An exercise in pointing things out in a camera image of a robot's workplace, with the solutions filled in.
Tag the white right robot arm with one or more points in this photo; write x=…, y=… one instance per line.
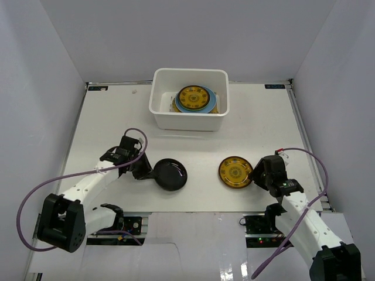
x=327, y=256

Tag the black plate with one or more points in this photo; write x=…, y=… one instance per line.
x=170, y=174

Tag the white paper sheet front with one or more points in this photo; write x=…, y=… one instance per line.
x=178, y=246

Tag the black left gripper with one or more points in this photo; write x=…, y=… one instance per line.
x=140, y=167

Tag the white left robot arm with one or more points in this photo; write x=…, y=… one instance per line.
x=67, y=218

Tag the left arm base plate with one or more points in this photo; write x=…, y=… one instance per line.
x=124, y=227

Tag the rectangular woven bamboo plate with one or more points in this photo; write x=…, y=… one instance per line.
x=216, y=110

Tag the round woven bamboo plate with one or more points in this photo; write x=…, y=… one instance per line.
x=175, y=108

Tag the white plastic bin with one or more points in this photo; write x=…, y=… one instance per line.
x=167, y=82

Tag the light blue plate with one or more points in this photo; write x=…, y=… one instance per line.
x=206, y=110

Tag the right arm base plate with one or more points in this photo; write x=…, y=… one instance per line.
x=258, y=232

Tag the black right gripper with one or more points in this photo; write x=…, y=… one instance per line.
x=258, y=169

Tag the yellow patterned plate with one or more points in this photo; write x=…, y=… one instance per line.
x=235, y=172
x=193, y=97

